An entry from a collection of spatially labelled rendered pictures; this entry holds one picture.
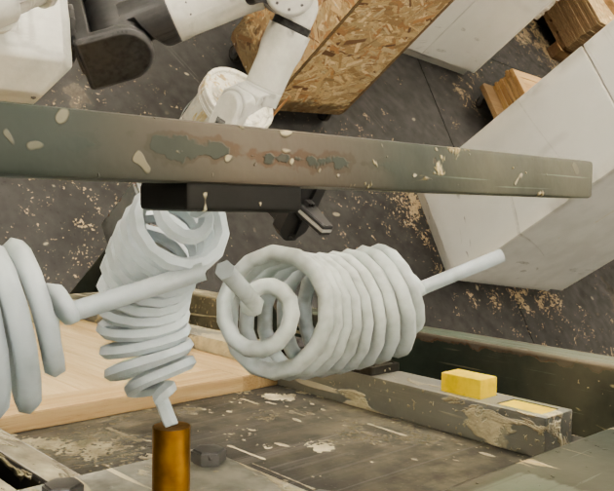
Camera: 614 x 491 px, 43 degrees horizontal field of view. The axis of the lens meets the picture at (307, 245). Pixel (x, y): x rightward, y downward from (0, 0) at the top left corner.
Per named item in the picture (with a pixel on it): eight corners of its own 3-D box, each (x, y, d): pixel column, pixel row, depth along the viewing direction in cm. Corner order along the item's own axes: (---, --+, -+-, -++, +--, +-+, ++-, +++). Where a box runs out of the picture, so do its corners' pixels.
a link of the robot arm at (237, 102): (255, 170, 133) (288, 98, 130) (216, 160, 127) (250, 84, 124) (234, 156, 138) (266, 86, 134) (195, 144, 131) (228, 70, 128)
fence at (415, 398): (103, 325, 146) (103, 304, 146) (571, 449, 76) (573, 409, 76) (78, 328, 143) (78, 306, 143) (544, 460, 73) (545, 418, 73)
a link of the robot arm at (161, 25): (172, 12, 132) (97, 41, 132) (152, -34, 125) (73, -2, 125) (187, 52, 125) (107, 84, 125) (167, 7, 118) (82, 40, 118)
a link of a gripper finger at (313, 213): (319, 231, 116) (296, 207, 120) (334, 231, 118) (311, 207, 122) (323, 222, 115) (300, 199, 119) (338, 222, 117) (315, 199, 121)
